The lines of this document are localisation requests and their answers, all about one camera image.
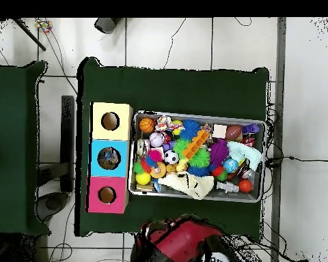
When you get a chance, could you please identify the black stick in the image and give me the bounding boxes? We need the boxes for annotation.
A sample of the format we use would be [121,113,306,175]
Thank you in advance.
[10,18,47,52]

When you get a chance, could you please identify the orange toy brick round studs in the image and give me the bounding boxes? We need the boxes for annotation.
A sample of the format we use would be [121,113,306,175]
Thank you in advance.
[182,130,210,161]

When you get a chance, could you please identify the small black white soccer ball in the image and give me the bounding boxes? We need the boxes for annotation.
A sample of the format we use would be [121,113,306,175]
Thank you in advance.
[163,149,180,166]

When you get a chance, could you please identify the dark green side table cloth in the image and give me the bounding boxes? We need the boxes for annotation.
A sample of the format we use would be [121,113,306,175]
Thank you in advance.
[0,59,49,237]

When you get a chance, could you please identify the yellow green ball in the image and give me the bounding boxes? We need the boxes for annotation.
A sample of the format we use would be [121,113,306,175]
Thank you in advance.
[135,171,152,186]

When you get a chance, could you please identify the grey round base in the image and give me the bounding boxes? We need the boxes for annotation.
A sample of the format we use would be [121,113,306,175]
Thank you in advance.
[37,192,72,222]

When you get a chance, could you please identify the green spiky ball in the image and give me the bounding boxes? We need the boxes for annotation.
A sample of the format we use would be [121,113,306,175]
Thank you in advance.
[188,147,211,169]

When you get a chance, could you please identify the cream knitted cloth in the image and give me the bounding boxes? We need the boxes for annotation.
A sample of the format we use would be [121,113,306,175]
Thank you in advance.
[158,171,215,201]

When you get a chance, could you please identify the clear shallow mesh bin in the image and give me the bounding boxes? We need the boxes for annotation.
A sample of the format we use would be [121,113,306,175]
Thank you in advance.
[128,111,266,203]

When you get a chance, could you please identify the blue spiky ball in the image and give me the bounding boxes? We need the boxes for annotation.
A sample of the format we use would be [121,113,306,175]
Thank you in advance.
[179,119,202,141]

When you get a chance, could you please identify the small orange basketball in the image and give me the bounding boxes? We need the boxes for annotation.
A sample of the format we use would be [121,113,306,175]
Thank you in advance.
[139,117,156,134]

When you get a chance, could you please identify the grey object on floor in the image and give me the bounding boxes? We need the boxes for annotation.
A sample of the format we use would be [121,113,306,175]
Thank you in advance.
[94,17,123,34]

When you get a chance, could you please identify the purple spiky ball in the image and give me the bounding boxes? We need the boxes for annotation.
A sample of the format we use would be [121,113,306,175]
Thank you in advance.
[210,139,230,167]

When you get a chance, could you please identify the black power cable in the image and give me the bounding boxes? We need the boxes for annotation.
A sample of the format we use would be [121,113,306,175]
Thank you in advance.
[264,154,328,167]

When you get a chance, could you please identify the small colourful item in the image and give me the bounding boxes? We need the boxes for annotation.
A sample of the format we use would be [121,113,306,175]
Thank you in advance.
[35,18,53,35]

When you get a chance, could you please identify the black upright bar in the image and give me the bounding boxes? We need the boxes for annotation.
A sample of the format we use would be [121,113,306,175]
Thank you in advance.
[60,95,77,193]

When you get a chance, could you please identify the light blue cloth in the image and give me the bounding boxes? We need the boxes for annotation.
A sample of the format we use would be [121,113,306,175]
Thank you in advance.
[227,141,263,173]

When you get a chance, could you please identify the wooden box three holes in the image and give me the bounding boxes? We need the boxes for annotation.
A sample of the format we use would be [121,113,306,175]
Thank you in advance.
[87,102,135,214]

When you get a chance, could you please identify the brown toy football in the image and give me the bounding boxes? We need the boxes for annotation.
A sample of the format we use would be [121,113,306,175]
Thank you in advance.
[226,124,244,141]

